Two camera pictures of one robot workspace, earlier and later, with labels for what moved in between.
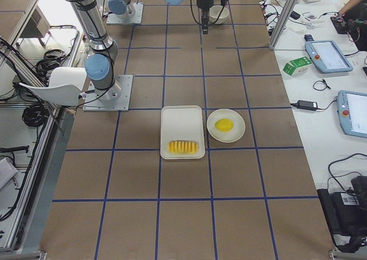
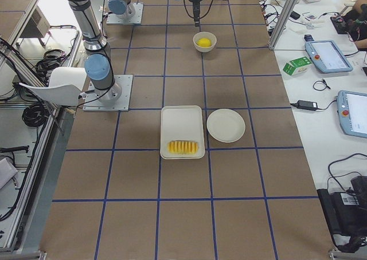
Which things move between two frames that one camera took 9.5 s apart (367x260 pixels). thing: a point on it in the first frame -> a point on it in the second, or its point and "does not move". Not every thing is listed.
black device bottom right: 346,214 does not move
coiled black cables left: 35,115 does not move
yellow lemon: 223,125 -> 204,42
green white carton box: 297,66 does not move
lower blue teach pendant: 352,109 does not move
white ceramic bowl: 215,11 -> 205,41
